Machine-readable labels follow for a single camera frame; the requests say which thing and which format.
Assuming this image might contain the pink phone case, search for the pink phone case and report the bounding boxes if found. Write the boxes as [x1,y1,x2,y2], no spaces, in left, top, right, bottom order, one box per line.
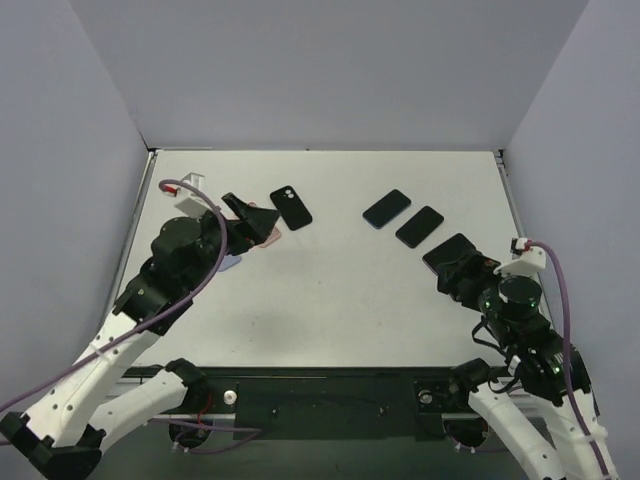
[248,202,281,248]

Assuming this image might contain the lilac phone case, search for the lilac phone case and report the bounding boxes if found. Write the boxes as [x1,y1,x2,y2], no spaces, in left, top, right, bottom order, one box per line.
[218,255,242,272]

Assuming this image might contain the black phone case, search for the black phone case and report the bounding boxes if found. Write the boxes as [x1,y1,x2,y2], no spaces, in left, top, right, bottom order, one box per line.
[269,185,313,231]

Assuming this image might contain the large phone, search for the large phone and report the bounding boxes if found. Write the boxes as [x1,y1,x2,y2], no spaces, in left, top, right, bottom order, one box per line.
[422,233,476,274]

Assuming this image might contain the small black phone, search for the small black phone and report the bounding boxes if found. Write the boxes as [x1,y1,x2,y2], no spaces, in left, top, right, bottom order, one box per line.
[362,189,411,229]

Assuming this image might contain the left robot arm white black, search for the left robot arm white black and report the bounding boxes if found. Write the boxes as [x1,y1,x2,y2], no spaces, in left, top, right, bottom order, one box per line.
[1,193,279,479]

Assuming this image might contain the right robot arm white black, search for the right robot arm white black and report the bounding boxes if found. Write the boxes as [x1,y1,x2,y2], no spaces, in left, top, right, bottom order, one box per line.
[434,238,618,479]

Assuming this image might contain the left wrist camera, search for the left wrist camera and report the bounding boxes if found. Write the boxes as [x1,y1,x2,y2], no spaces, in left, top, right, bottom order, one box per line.
[174,172,208,218]

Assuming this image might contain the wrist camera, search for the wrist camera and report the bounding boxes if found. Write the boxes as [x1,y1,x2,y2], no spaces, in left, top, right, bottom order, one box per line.
[493,237,546,277]
[174,172,208,218]

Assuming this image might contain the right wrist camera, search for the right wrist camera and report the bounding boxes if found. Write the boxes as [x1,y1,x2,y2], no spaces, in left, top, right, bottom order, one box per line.
[493,237,546,277]

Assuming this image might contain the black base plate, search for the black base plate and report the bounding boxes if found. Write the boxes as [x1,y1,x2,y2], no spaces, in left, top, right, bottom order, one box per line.
[204,367,489,446]

